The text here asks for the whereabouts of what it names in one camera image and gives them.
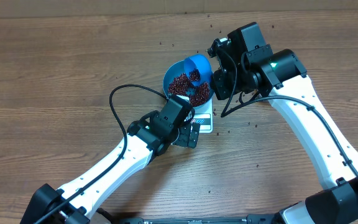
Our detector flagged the black cable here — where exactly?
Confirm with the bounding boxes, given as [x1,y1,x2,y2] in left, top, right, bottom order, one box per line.
[32,83,169,224]
[216,46,358,206]

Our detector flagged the white digital kitchen scale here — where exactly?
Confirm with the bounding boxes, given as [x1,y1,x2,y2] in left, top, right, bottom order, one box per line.
[192,99,213,134]

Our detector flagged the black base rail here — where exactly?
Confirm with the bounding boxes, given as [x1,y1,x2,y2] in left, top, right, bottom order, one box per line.
[112,214,275,224]

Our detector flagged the red beans in bowl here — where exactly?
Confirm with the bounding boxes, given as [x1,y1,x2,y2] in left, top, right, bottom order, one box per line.
[168,73,210,107]

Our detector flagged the right black cable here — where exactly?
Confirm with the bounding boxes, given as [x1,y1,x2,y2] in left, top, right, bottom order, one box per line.
[216,46,358,206]

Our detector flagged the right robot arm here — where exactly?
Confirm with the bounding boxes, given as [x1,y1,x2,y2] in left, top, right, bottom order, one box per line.
[207,22,358,223]

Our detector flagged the left black cable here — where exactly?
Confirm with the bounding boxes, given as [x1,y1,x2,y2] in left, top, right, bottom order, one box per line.
[32,83,169,224]

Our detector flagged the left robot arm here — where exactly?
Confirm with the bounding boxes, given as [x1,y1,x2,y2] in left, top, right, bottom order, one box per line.
[21,95,200,223]

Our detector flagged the blue plastic measuring scoop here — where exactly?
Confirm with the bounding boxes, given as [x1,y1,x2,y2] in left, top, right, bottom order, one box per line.
[184,54,213,86]

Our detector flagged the blue metal bowl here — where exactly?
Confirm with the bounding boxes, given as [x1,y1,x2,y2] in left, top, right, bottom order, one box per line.
[163,60,214,100]

